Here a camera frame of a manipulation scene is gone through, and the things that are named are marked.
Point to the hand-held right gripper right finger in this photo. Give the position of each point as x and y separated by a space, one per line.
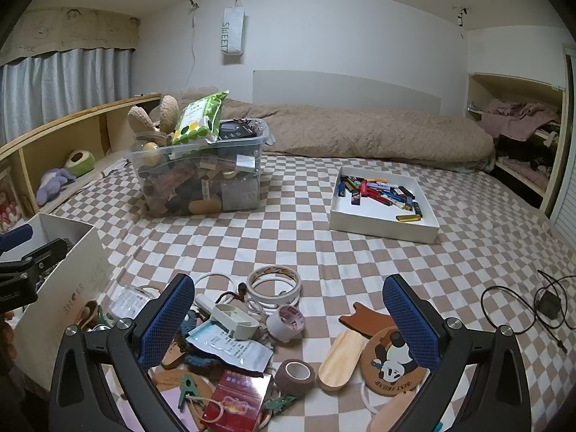
410 324

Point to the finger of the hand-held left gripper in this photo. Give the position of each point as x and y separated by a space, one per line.
36 258
15 237

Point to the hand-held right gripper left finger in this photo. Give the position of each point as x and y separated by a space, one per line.
166 321

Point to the white cardboard box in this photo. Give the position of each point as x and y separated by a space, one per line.
72 274

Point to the brown bandage roll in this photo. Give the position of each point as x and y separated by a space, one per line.
294 377

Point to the doll in clear case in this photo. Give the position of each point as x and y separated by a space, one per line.
6 207

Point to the engraved wooden plaque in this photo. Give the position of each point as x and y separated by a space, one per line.
173 357

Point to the clear plastic case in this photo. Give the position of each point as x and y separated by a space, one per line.
130 301

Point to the brown bear wooden coaster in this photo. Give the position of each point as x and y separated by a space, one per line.
364 321

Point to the round panda wooden coaster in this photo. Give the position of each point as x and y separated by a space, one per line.
389 366

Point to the dark blue crochet piece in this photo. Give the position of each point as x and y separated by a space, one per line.
202 360

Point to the purple plush toy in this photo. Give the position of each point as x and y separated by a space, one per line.
54 184

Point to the white plastic holder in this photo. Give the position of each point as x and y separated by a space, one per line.
234 321

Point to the white and blue foil packet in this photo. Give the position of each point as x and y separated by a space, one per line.
234 348

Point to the wooden oval tray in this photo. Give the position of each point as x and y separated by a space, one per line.
339 364

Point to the plain wooden board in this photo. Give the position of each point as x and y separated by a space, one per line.
393 414

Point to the green avocado plush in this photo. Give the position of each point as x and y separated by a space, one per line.
81 162

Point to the white tray box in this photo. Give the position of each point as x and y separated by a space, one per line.
382 227

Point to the red box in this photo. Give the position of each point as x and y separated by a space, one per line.
238 398

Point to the wooden shelf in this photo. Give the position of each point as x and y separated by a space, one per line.
67 130

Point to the small white tape roll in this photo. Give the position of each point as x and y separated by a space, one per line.
288 319

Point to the pile of colourful lighters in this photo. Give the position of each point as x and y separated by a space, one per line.
382 191

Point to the clear plastic storage bin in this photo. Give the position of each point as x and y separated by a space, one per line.
198 184

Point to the yellow ball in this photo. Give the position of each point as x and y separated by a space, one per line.
150 150

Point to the grey curtain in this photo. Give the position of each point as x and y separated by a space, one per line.
67 85

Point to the brown plush toy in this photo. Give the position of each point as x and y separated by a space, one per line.
141 119

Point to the beige quilt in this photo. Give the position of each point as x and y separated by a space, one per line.
360 135

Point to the dark clothes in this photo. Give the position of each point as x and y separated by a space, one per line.
522 155

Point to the green snack packet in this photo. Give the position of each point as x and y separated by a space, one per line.
198 121

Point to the black device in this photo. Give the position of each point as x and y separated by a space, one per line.
236 129

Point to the closet shelves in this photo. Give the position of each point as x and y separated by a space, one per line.
555 180

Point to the beige printed valance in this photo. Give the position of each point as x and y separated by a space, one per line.
67 27

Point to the pink clothes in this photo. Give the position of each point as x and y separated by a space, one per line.
517 119

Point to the white hanging paper bag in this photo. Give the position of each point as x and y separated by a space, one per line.
233 27

